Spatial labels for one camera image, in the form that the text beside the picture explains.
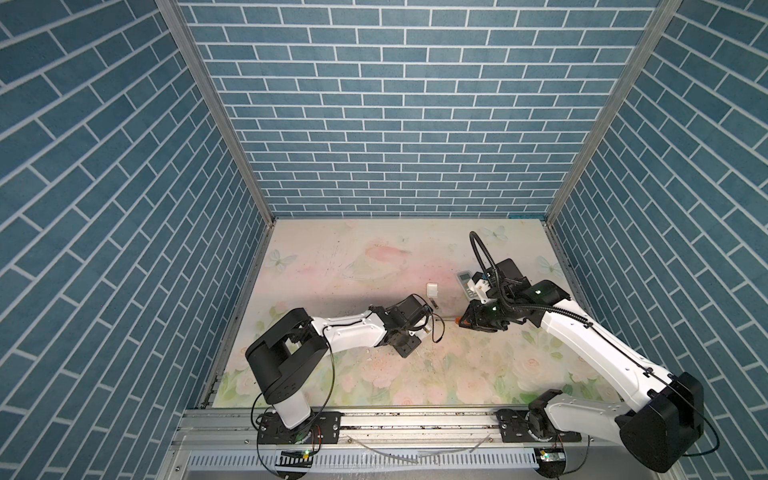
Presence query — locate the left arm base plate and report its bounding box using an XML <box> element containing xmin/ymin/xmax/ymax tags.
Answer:
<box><xmin>252</xmin><ymin>411</ymin><xmax>342</xmax><ymax>445</ymax></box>

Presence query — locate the aluminium corner post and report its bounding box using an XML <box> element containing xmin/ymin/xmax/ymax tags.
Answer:
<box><xmin>544</xmin><ymin>0</ymin><xmax>682</xmax><ymax>230</ymax></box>
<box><xmin>156</xmin><ymin>0</ymin><xmax>275</xmax><ymax>228</ymax></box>

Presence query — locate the right aluminium corner post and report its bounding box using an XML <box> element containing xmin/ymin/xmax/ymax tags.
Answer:
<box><xmin>544</xmin><ymin>0</ymin><xmax>682</xmax><ymax>230</ymax></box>

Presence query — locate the controller board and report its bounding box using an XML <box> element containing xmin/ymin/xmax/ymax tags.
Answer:
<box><xmin>272</xmin><ymin>450</ymin><xmax>314</xmax><ymax>480</ymax></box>
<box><xmin>533</xmin><ymin>448</ymin><xmax>567</xmax><ymax>479</ymax></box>

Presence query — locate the grey loose wire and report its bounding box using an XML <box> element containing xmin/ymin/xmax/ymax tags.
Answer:
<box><xmin>346</xmin><ymin>433</ymin><xmax>493</xmax><ymax>464</ymax></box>

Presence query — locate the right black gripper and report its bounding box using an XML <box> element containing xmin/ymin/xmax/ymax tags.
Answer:
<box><xmin>455</xmin><ymin>294</ymin><xmax>515</xmax><ymax>330</ymax></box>

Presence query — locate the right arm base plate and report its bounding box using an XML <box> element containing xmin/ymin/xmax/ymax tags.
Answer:
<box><xmin>495</xmin><ymin>408</ymin><xmax>582</xmax><ymax>443</ymax></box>

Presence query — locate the left aluminium corner post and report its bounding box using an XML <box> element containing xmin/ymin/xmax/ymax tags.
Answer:
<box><xmin>156</xmin><ymin>0</ymin><xmax>275</xmax><ymax>228</ymax></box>

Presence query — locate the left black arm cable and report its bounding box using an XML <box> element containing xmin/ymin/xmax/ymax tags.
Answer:
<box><xmin>250</xmin><ymin>293</ymin><xmax>446</xmax><ymax>433</ymax></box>

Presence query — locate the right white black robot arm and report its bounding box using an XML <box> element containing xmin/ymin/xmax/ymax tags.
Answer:
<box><xmin>457</xmin><ymin>259</ymin><xmax>705</xmax><ymax>473</ymax></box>

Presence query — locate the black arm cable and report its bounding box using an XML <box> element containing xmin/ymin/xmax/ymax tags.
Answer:
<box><xmin>469</xmin><ymin>230</ymin><xmax>721</xmax><ymax>458</ymax></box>
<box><xmin>250</xmin><ymin>293</ymin><xmax>446</xmax><ymax>433</ymax></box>

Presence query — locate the left controller board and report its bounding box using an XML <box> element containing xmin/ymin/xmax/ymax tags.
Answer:
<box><xmin>272</xmin><ymin>450</ymin><xmax>314</xmax><ymax>480</ymax></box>

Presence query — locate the grey white remote control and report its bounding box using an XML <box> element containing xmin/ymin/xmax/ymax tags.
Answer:
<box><xmin>457</xmin><ymin>271</ymin><xmax>489</xmax><ymax>304</ymax></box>

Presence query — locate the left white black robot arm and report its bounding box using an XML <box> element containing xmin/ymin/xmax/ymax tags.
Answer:
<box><xmin>244</xmin><ymin>294</ymin><xmax>436</xmax><ymax>430</ymax></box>

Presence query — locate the white vented strip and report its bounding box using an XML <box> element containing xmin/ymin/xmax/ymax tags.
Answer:
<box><xmin>187</xmin><ymin>448</ymin><xmax>537</xmax><ymax>473</ymax></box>

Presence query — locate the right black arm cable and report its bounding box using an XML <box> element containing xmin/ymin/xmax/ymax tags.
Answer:
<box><xmin>469</xmin><ymin>230</ymin><xmax>721</xmax><ymax>458</ymax></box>

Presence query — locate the white battery cover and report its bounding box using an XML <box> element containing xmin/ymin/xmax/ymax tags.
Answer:
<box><xmin>426</xmin><ymin>283</ymin><xmax>439</xmax><ymax>300</ymax></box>

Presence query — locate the right controller board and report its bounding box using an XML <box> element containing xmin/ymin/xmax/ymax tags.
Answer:
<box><xmin>533</xmin><ymin>448</ymin><xmax>567</xmax><ymax>479</ymax></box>

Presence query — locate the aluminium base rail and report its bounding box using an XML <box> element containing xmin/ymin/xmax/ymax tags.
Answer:
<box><xmin>167</xmin><ymin>406</ymin><xmax>676</xmax><ymax>463</ymax></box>

